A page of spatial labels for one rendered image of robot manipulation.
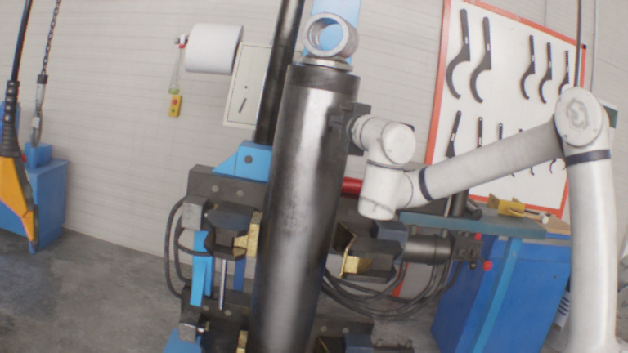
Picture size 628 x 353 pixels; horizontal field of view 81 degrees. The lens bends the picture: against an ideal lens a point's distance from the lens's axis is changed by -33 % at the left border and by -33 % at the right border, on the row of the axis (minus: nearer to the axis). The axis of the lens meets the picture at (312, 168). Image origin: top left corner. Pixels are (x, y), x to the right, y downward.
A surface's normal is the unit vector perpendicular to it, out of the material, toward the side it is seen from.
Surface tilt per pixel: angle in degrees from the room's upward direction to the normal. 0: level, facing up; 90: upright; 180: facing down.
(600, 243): 82
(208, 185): 90
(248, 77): 90
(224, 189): 90
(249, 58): 90
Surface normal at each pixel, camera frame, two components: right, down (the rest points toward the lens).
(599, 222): -0.35, -0.06
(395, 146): 0.26, 0.15
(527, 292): 0.03, 0.16
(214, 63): -0.07, 0.68
